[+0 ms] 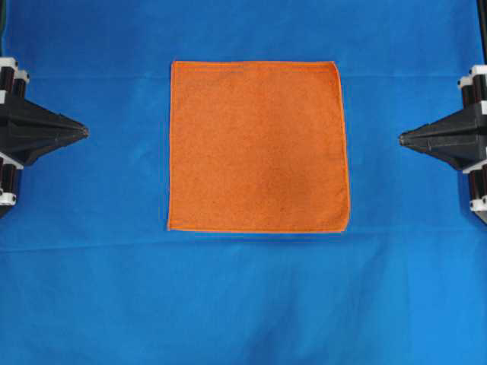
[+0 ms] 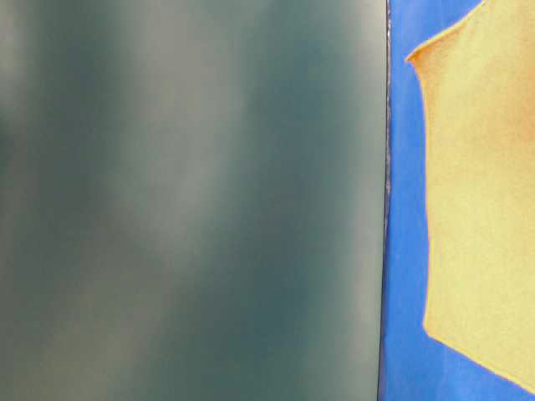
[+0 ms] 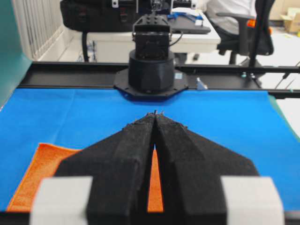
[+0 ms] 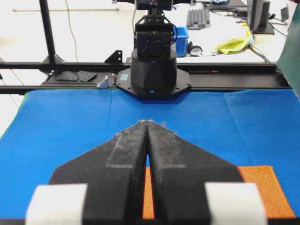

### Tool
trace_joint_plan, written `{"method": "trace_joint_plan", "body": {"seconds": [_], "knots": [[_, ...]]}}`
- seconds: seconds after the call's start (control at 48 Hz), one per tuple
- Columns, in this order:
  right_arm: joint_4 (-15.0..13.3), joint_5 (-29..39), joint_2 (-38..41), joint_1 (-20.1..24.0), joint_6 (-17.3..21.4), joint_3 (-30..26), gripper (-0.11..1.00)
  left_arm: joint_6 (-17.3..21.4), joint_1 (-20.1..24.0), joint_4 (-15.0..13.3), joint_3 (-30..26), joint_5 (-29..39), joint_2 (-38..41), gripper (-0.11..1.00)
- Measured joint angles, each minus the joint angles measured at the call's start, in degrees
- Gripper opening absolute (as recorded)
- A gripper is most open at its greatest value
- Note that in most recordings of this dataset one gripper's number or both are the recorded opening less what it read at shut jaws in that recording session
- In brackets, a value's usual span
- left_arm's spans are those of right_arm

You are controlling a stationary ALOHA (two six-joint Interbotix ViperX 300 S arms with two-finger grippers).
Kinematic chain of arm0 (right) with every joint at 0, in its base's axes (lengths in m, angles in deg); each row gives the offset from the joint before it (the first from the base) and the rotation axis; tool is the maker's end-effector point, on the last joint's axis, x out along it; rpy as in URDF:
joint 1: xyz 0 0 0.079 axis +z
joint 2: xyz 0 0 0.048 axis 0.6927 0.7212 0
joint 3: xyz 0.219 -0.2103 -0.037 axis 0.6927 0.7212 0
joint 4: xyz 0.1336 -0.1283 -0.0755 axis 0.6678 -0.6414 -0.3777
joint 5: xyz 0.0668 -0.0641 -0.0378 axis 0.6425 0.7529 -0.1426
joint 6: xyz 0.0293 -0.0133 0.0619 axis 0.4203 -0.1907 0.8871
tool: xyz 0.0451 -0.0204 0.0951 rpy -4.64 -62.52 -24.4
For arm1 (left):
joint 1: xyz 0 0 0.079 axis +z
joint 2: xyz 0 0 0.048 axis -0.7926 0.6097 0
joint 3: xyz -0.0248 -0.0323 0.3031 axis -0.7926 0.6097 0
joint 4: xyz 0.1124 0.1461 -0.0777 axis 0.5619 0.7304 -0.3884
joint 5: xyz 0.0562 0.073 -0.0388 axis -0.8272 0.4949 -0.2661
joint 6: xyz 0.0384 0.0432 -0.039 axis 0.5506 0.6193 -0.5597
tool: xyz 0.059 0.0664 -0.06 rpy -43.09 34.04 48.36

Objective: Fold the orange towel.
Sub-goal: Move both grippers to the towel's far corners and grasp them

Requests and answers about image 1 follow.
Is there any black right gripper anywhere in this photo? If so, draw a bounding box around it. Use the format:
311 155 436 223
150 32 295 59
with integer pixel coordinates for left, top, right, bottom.
399 65 486 211

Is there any orange towel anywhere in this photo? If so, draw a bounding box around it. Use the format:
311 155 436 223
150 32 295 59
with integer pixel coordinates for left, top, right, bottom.
167 61 351 233

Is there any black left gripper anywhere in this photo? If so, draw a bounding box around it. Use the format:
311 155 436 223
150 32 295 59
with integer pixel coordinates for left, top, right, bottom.
1 57 89 205

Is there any blue table cloth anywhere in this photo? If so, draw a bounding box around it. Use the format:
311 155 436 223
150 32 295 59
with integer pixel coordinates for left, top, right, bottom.
1 1 486 364

